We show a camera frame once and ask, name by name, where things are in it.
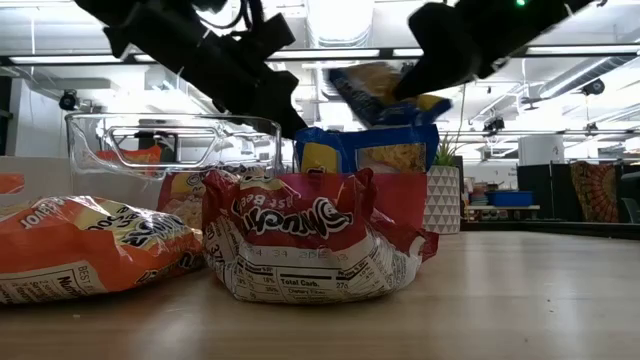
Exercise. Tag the clear plastic container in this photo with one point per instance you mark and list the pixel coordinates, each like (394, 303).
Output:
(85, 165)

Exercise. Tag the white box unit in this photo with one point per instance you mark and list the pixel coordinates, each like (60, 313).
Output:
(540, 149)

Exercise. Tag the patterned orange cloth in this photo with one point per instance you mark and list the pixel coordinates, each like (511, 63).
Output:
(595, 190)

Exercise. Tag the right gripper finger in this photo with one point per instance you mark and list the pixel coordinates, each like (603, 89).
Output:
(440, 50)

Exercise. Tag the red Maruchan noodle pack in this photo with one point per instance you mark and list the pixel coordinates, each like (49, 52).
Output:
(182, 197)
(310, 240)

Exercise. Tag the green succulent plant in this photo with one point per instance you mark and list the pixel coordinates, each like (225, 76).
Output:
(442, 152)

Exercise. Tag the black cabinet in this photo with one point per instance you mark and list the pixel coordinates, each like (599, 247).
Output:
(545, 187)

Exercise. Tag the pink plastic container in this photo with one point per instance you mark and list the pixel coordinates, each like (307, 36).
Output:
(400, 200)

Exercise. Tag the blue storage bin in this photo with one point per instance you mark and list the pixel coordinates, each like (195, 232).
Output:
(510, 198)

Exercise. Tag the black ceiling camera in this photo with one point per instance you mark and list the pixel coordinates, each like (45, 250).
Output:
(593, 87)
(69, 100)
(494, 124)

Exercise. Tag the white patterned plant pot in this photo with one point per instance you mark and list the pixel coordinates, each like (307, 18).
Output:
(442, 200)

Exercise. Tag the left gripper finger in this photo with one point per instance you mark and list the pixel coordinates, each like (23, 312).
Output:
(285, 120)

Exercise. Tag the silver ventilation duct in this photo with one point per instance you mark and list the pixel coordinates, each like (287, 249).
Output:
(580, 75)

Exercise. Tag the blue Maruchan noodle pack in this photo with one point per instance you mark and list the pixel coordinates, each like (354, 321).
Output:
(370, 90)
(390, 155)

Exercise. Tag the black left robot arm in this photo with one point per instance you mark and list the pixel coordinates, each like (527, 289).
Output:
(110, 4)

